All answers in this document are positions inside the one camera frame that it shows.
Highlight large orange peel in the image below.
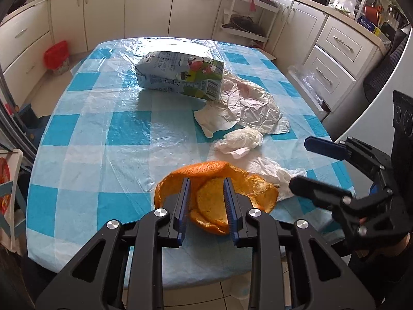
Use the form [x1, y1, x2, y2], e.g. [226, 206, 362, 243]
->
[154, 161, 279, 215]

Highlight small orange peel piece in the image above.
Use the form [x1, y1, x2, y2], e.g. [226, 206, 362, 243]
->
[190, 177, 229, 236]

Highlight white kitchen cabinets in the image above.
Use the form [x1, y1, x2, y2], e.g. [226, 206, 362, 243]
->
[1, 0, 388, 134]

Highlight red lined trash bin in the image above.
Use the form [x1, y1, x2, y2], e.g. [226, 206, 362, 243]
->
[43, 41, 69, 76]

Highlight white refrigerator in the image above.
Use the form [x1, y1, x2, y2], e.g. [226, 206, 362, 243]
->
[337, 35, 413, 154]

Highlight white tissue under peel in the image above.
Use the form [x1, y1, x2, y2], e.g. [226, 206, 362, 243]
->
[206, 153, 307, 202]

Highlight clear bag in drawer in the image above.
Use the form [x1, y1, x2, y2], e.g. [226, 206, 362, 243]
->
[288, 64, 323, 105]

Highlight crumpled white tissue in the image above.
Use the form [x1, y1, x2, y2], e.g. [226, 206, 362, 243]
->
[212, 128, 264, 159]

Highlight crumpled white plastic bag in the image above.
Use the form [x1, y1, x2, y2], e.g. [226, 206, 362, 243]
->
[194, 71, 290, 138]

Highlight blue milk carton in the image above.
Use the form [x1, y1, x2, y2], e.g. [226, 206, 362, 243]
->
[135, 51, 224, 102]

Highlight blue checkered plastic tablecloth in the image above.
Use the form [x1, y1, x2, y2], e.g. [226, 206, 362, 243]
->
[26, 38, 354, 272]

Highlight white rolling cart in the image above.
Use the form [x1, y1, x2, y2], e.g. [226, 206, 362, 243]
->
[212, 0, 282, 49]

